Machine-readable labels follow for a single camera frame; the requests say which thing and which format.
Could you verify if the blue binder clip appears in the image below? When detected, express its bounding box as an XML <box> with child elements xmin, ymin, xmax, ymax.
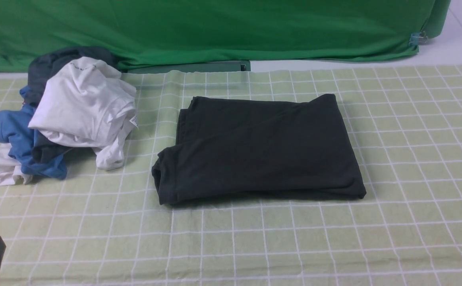
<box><xmin>408</xmin><ymin>31</ymin><xmax>429</xmax><ymax>47</ymax></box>

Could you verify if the blue crumpled garment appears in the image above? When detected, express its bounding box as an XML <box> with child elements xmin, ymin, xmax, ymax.
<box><xmin>0</xmin><ymin>86</ymin><xmax>69</xmax><ymax>180</ymax></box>

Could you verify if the dark gray crumpled garment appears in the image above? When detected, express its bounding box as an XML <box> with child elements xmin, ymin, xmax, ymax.
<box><xmin>23</xmin><ymin>46</ymin><xmax>118</xmax><ymax>164</ymax></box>

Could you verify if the green backdrop cloth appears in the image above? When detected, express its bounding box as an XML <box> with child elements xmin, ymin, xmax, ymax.
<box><xmin>0</xmin><ymin>0</ymin><xmax>450</xmax><ymax>72</ymax></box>

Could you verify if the white crumpled shirt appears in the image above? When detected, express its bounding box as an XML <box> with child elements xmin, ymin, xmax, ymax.
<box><xmin>29</xmin><ymin>57</ymin><xmax>137</xmax><ymax>170</ymax></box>

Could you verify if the green checkered tablecloth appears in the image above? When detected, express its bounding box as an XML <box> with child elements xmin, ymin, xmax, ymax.
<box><xmin>0</xmin><ymin>65</ymin><xmax>462</xmax><ymax>286</ymax></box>

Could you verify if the white cloth under pile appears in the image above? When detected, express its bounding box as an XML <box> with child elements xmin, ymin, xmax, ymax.
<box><xmin>0</xmin><ymin>143</ymin><xmax>33</xmax><ymax>186</ymax></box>

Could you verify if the dark gray long-sleeved shirt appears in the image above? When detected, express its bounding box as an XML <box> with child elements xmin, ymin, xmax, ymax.
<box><xmin>152</xmin><ymin>94</ymin><xmax>367</xmax><ymax>205</ymax></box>

